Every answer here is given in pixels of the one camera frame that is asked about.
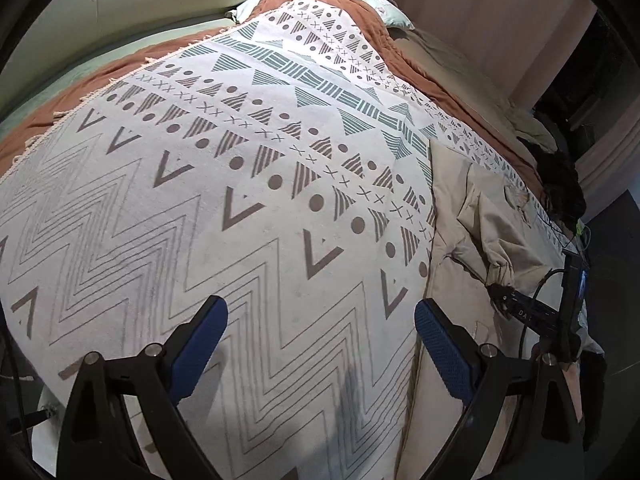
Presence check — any beige hooded jacket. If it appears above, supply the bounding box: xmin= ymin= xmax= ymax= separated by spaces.
xmin=394 ymin=138 xmax=604 ymax=480

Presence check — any black clothes pile on bed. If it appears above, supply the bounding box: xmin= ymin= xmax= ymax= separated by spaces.
xmin=518 ymin=136 xmax=587 ymax=234

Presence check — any person right hand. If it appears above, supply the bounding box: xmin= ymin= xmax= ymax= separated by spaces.
xmin=561 ymin=362 xmax=584 ymax=422

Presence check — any patterned white bed cover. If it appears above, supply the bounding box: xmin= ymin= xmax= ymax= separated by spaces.
xmin=0 ymin=0 xmax=572 ymax=480

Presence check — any olive green blanket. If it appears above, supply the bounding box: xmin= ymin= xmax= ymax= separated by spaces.
xmin=388 ymin=27 xmax=558 ymax=154

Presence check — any pink curtain left panel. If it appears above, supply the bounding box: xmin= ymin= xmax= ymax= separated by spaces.
xmin=393 ymin=0 xmax=597 ymax=108

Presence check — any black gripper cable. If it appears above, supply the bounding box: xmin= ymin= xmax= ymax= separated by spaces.
xmin=516 ymin=266 xmax=566 ymax=361

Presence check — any black cable on bed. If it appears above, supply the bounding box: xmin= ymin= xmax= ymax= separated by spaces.
xmin=529 ymin=199 xmax=582 ymax=256

